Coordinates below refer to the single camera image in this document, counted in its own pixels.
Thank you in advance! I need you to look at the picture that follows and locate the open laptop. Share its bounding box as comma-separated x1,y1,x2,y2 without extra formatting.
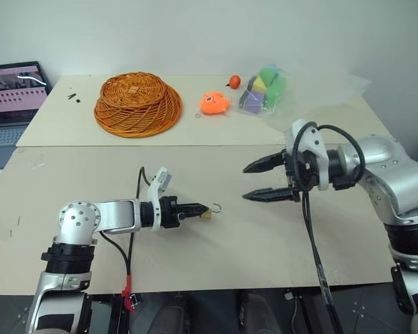
0,61,52,171

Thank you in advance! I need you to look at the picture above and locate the orange wicker basket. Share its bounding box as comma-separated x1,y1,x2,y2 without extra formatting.
93,71,185,139

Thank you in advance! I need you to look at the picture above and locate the orange plush fish toy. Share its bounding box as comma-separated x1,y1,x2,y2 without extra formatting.
199,92,231,115

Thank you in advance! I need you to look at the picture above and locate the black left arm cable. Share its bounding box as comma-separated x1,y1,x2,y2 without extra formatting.
98,166,153,316

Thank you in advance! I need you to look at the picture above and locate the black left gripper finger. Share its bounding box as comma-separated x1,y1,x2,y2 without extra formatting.
179,210,207,221
178,202,210,212

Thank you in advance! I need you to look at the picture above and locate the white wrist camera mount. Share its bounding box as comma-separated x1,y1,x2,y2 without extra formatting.
147,166,173,233
286,118,332,191

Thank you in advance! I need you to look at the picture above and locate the long green foam cylinder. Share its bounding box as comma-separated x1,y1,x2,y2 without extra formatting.
263,76,288,109

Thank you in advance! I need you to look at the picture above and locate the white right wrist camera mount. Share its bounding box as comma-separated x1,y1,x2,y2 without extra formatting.
286,118,332,191

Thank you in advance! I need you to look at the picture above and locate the clear bag of foam blocks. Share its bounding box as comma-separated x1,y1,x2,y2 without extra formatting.
237,62,295,121

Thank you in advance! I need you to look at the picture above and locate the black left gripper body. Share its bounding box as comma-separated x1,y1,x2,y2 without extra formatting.
159,196,183,230

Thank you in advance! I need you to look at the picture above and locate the small metal hook tag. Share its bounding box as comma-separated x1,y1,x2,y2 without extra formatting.
200,202,224,221

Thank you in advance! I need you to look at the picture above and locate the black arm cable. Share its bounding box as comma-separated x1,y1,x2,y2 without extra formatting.
98,166,153,316
293,121,366,334

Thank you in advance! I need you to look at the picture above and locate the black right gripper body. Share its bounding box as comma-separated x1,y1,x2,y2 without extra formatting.
281,147,321,202

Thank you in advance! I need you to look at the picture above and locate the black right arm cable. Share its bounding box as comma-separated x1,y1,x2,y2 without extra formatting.
293,121,366,334

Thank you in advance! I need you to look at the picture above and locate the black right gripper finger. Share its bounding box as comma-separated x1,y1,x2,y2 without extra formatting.
242,150,286,174
242,186,295,204

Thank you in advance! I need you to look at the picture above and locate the round green foam block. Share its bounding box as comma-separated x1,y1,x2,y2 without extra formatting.
257,67,278,85

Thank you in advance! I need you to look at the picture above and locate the purple foam block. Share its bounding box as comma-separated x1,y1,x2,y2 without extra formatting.
241,90,264,114

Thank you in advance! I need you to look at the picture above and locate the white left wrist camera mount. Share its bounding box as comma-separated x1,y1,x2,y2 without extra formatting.
147,166,173,233

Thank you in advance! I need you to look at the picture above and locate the crumpled clear plastic bag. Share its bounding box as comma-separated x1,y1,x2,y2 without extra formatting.
281,65,373,116

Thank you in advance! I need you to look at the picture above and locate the dark rounded shape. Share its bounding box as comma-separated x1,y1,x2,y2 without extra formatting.
238,292,273,334

